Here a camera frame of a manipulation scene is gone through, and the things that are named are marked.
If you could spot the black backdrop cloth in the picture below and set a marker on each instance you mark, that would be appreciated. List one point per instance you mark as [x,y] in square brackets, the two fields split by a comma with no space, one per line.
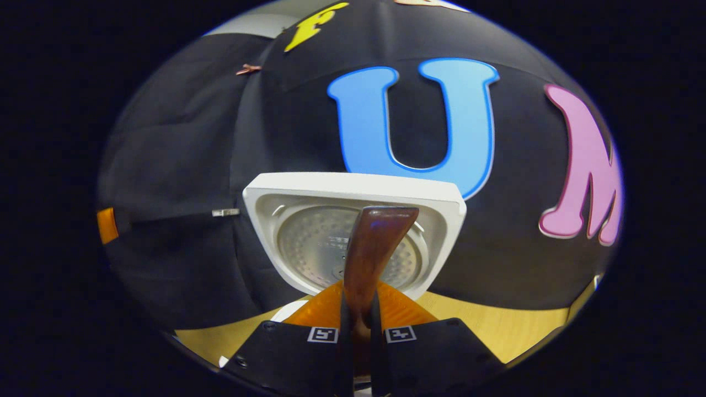
[182,165]

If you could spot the white rice cooker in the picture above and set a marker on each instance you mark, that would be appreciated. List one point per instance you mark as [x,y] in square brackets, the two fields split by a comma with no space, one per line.
[309,242]

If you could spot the brown wooden spoon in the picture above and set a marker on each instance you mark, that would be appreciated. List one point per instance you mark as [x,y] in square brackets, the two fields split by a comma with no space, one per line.
[375,248]

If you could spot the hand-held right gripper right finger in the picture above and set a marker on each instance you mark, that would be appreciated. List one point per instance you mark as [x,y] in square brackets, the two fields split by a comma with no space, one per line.
[376,353]

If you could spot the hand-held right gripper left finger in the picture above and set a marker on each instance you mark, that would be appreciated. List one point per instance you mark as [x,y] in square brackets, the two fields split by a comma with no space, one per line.
[345,353]

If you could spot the white clip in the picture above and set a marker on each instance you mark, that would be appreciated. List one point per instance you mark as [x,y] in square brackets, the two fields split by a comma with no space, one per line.
[226,212]

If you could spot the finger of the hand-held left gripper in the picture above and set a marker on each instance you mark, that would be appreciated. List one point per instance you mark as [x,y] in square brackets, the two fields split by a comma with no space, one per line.
[107,226]

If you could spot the copper clip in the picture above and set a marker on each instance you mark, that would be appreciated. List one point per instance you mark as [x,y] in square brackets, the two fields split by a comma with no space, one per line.
[248,69]

